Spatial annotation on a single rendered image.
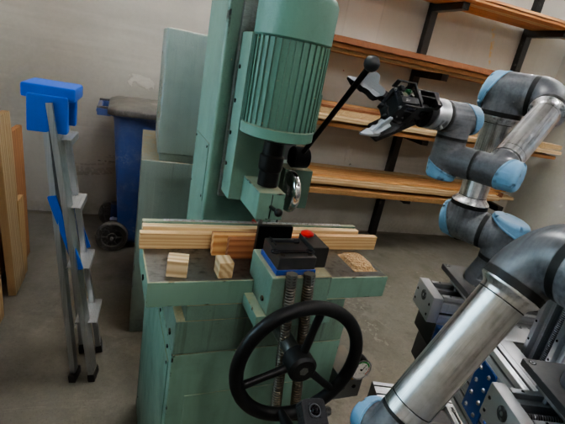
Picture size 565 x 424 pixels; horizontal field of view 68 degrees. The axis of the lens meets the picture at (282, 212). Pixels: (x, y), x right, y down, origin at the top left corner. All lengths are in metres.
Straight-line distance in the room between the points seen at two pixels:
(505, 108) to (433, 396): 0.93
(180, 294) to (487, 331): 0.59
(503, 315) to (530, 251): 0.10
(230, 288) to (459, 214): 0.82
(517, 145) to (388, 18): 2.71
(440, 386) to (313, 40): 0.68
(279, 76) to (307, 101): 0.08
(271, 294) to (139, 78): 2.59
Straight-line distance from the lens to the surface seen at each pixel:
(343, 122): 3.11
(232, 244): 1.02
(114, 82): 3.30
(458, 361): 0.72
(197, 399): 1.13
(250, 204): 1.06
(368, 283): 1.12
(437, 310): 1.45
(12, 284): 2.57
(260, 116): 0.95
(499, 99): 1.42
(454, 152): 1.12
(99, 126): 3.36
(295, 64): 0.94
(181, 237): 1.05
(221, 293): 0.96
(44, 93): 1.60
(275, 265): 0.88
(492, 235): 1.45
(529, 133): 1.21
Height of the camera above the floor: 1.37
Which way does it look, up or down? 19 degrees down
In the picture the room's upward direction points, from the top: 11 degrees clockwise
